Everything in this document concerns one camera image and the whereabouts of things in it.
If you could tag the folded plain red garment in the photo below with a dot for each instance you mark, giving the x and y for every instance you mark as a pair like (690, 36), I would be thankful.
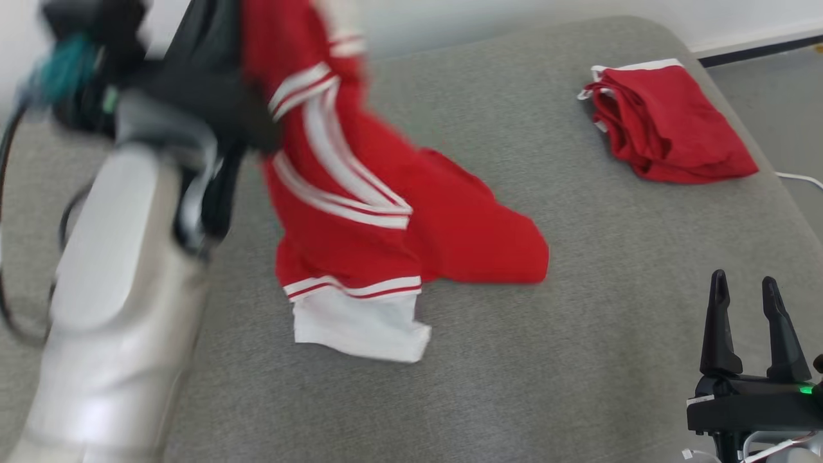
(669, 122)

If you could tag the black baseboard strip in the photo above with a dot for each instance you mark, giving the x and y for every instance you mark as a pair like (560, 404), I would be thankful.
(759, 51)

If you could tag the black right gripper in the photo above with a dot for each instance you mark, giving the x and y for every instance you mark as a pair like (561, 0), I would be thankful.
(752, 402)

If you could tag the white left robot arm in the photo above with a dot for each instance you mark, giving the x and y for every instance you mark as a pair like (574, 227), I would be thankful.
(109, 308)

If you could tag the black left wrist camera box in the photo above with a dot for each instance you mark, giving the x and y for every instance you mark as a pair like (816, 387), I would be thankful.
(90, 51)

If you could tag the red shirt with white sleeves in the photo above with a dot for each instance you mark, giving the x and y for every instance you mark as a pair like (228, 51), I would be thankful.
(360, 206)

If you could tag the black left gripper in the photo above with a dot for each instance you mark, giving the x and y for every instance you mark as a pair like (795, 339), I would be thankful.
(206, 83)

